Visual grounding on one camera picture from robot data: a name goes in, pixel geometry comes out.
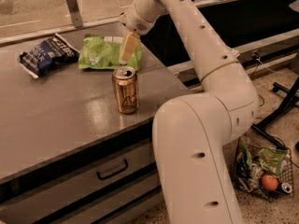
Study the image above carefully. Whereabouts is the green snack bag in basket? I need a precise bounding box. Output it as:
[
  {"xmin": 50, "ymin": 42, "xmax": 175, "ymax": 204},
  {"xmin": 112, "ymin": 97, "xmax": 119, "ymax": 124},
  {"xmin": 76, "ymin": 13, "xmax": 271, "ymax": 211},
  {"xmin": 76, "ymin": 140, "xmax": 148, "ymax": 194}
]
[{"xmin": 258, "ymin": 147, "xmax": 287, "ymax": 177}]

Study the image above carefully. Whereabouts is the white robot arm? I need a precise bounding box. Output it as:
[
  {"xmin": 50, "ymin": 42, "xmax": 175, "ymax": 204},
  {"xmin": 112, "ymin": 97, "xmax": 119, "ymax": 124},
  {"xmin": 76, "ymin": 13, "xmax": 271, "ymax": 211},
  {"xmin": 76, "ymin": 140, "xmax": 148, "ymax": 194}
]
[{"xmin": 120, "ymin": 0, "xmax": 258, "ymax": 224}]

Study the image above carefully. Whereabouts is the black wire basket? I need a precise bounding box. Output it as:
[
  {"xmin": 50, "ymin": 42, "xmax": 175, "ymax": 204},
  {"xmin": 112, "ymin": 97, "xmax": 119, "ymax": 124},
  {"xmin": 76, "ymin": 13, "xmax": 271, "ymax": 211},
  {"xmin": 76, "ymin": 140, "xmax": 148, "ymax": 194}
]
[{"xmin": 232, "ymin": 138, "xmax": 293, "ymax": 202}]

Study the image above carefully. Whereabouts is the blue chip bag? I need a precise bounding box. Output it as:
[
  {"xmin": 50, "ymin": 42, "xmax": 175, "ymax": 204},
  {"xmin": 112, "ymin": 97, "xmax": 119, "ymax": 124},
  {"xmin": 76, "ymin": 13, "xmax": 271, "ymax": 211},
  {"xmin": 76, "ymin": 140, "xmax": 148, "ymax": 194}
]
[{"xmin": 19, "ymin": 34, "xmax": 79, "ymax": 78}]

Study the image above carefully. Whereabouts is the blue can in basket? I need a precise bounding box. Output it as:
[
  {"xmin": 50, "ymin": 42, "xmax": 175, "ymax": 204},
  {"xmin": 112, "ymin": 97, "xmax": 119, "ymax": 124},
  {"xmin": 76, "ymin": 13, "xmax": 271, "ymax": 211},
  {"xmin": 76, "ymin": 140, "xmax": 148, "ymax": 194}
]
[{"xmin": 278, "ymin": 182, "xmax": 292, "ymax": 194}]

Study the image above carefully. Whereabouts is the metal railing post left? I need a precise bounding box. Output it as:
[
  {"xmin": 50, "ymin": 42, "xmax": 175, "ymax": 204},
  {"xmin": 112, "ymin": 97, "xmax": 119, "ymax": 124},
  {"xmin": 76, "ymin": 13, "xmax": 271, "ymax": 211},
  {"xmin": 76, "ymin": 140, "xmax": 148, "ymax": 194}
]
[{"xmin": 65, "ymin": 0, "xmax": 83, "ymax": 28}]

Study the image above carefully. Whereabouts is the black stand leg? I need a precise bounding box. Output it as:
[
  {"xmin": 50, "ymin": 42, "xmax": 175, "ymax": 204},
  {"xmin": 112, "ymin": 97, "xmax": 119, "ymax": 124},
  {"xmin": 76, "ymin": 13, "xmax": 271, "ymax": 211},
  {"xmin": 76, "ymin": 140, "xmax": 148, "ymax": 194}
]
[{"xmin": 251, "ymin": 78, "xmax": 299, "ymax": 150}]

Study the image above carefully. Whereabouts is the grey drawer cabinet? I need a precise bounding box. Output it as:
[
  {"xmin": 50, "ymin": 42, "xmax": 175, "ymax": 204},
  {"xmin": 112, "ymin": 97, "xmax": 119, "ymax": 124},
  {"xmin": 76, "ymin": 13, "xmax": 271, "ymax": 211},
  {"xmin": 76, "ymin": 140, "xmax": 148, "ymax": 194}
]
[{"xmin": 0, "ymin": 21, "xmax": 191, "ymax": 224}]

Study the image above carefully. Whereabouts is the gold soda can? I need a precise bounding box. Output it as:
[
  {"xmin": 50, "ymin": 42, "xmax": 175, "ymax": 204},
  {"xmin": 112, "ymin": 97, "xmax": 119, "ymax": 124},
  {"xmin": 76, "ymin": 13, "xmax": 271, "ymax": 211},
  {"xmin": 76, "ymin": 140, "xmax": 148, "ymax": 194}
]
[{"xmin": 112, "ymin": 65, "xmax": 138, "ymax": 114}]

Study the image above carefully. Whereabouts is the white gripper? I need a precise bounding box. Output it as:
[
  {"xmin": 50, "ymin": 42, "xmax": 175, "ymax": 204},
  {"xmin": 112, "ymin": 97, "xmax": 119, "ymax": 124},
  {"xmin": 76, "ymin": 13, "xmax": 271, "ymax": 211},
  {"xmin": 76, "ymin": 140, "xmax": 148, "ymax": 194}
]
[{"xmin": 119, "ymin": 0, "xmax": 156, "ymax": 64}]

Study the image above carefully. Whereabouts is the orange fruit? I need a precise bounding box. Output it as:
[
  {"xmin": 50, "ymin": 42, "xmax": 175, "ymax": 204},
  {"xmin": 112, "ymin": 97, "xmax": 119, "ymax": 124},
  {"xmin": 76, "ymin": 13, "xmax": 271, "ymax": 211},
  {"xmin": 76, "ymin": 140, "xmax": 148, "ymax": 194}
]
[{"xmin": 261, "ymin": 175, "xmax": 279, "ymax": 190}]

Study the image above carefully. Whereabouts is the green rice chip bag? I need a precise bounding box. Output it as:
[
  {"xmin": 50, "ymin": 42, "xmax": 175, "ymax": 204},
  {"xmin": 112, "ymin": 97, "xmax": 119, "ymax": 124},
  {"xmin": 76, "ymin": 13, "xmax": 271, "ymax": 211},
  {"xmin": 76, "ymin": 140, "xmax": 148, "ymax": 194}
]
[{"xmin": 78, "ymin": 34, "xmax": 143, "ymax": 72}]

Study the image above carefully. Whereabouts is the black drawer handle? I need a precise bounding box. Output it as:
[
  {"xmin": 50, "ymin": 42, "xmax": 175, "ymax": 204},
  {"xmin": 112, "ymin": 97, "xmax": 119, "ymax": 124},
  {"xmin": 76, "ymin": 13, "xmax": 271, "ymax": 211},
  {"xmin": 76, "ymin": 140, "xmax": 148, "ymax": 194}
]
[{"xmin": 96, "ymin": 159, "xmax": 129, "ymax": 181}]

